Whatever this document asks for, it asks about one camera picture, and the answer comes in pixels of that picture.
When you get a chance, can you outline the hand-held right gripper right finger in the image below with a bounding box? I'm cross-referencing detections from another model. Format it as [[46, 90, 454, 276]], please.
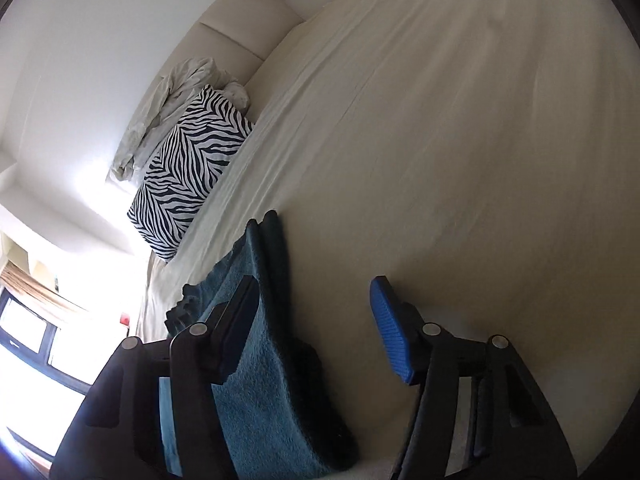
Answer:
[[370, 275, 586, 480]]

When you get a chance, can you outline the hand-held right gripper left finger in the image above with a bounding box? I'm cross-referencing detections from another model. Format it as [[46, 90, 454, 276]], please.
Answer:
[[50, 275, 261, 480]]

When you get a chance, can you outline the dark green sweater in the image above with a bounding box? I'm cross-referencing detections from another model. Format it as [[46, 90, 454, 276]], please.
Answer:
[[165, 210, 361, 480]]

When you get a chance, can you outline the zebra print pillow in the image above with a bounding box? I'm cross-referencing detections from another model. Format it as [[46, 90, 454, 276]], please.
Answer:
[[126, 85, 254, 261]]

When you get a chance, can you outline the bed with beige sheet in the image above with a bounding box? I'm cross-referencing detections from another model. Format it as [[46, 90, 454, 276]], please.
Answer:
[[135, 0, 640, 480]]

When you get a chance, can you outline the dark framed window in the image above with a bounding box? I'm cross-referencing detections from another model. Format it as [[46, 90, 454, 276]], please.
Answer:
[[0, 295, 96, 461]]

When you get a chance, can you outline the beige curtain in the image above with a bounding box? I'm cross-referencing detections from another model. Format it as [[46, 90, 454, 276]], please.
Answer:
[[0, 260, 86, 317]]

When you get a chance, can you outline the crumpled white duvet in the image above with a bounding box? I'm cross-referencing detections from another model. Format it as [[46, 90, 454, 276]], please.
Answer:
[[110, 57, 251, 181]]

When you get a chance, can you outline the beige padded headboard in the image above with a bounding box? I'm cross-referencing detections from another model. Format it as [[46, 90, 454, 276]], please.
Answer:
[[107, 0, 307, 171]]

